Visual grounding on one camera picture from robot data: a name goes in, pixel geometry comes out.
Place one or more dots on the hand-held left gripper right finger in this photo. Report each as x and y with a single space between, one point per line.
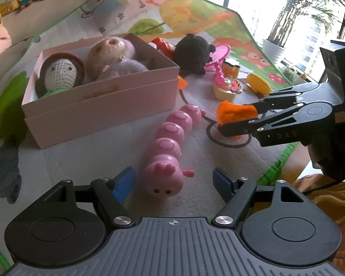
220 179

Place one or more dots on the colourful cartoon play mat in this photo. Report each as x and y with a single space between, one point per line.
74 161

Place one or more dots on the yellow round toy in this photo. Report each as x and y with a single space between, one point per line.
258 82

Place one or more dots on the pink plastic toy utensil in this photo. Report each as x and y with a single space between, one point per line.
218 74

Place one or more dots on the orange plastic shell half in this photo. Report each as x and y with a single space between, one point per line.
182 83

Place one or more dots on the pink toy caterpillar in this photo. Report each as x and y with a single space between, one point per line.
166 149

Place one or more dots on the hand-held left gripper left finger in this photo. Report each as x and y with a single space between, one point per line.
123 184

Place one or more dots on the black plush toy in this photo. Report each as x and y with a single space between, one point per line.
189 52

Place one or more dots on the crochet doll with brown hair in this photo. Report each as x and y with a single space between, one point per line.
60 72

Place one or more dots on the red toy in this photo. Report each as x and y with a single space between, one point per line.
164 46

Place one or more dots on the orange plush toy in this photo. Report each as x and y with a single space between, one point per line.
235 112

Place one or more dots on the green potted plant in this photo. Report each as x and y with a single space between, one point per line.
293 11

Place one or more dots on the white plant pot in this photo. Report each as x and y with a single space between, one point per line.
273 50

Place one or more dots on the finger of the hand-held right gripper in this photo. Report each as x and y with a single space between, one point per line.
279 99
247 127

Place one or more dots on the yellow pudding toy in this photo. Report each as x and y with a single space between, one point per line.
231 67

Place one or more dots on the cream and pink toy pot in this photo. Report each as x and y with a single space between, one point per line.
222 93

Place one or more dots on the pink cardboard box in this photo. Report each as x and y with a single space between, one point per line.
103 112

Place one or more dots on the orange patterned clothing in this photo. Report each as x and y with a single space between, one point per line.
336 207

